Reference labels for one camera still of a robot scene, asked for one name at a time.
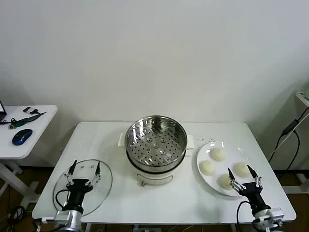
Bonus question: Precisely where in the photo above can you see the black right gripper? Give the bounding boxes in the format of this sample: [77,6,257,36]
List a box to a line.
[227,165,271,214]

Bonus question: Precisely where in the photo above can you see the round glass pot lid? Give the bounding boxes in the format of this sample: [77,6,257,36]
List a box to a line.
[52,159,113,217]

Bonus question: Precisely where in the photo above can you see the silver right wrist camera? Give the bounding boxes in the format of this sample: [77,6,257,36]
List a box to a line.
[252,207,285,224]

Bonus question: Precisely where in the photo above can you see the small black white device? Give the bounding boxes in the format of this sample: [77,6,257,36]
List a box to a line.
[23,106,39,115]

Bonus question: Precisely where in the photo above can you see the black power adapter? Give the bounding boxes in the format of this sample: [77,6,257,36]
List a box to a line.
[282,119,299,135]

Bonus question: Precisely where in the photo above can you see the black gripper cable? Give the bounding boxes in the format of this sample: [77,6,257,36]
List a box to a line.
[55,189,70,213]
[236,200,254,232]

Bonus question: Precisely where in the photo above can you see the black adapter cable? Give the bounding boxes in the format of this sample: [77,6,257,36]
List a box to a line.
[267,110,309,171]

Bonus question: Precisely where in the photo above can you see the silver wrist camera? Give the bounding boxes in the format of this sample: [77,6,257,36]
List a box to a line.
[252,207,285,224]
[42,209,84,224]

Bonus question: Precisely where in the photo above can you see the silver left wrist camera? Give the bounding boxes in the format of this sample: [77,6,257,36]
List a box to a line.
[42,209,84,224]

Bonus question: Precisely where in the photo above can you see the black laptop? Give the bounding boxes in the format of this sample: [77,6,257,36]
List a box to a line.
[0,100,7,121]

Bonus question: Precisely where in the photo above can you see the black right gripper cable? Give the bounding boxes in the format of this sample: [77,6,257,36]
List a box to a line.
[236,200,254,232]

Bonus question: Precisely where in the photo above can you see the large white plate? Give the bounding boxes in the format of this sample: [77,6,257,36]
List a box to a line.
[196,141,258,197]

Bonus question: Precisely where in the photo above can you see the white steamed baozi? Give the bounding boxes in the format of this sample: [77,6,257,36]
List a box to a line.
[211,147,227,161]
[218,173,236,190]
[233,161,252,177]
[199,159,216,176]

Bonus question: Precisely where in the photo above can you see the white stand foot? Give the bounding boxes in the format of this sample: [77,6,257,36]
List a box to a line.
[282,173,309,194]

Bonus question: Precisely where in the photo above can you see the perforated steel steamer basket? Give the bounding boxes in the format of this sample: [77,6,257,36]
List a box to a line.
[117,115,196,173]

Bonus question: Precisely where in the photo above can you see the white shelf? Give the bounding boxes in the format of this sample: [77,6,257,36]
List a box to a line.
[295,88,309,107]

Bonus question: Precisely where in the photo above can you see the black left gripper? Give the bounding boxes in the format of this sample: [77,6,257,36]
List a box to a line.
[63,159,101,216]

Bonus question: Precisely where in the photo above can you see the blue computer mouse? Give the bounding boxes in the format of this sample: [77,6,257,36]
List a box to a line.
[12,129,33,146]

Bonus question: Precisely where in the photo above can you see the black floor cables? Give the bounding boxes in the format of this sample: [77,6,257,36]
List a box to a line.
[7,205,27,225]

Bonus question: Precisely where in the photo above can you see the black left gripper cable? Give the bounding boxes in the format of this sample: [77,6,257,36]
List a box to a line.
[55,189,70,213]

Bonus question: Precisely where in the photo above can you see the white side table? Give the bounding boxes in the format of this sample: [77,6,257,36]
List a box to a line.
[0,104,58,206]

